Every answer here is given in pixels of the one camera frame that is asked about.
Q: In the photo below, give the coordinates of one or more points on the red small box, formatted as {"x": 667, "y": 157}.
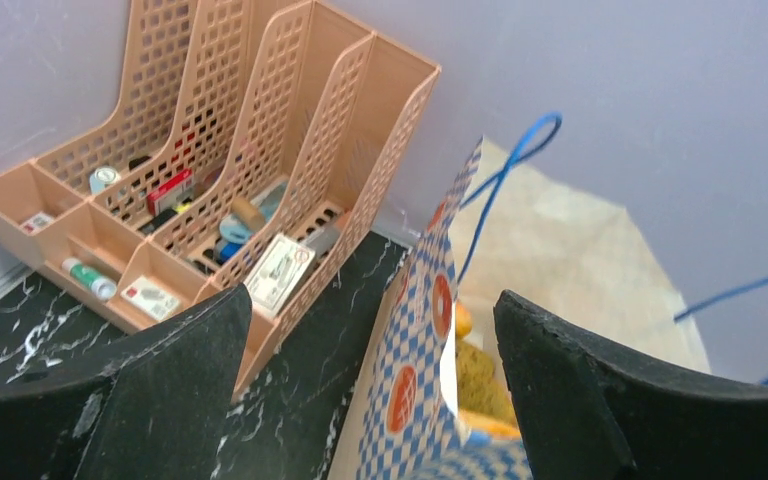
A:
{"x": 171, "y": 192}

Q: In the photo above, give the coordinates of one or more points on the fake herb bread slice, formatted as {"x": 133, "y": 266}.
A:
{"x": 478, "y": 390}

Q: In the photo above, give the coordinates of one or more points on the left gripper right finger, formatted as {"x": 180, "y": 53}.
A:
{"x": 591, "y": 408}

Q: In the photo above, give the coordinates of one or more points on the white stapler box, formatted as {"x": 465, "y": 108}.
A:
{"x": 277, "y": 274}

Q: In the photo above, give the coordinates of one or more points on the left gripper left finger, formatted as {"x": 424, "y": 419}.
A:
{"x": 148, "y": 406}

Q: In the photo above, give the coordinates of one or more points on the peach plastic file organizer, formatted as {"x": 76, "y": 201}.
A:
{"x": 284, "y": 111}

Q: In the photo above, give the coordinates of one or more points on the blue checkered paper bag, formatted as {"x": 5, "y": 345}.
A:
{"x": 502, "y": 226}

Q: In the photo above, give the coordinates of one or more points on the orange fake donut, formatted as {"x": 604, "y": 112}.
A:
{"x": 463, "y": 320}

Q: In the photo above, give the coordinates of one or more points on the green white glue tube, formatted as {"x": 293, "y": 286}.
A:
{"x": 101, "y": 286}

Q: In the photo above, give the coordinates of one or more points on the small white card box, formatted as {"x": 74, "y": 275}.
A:
{"x": 151, "y": 298}

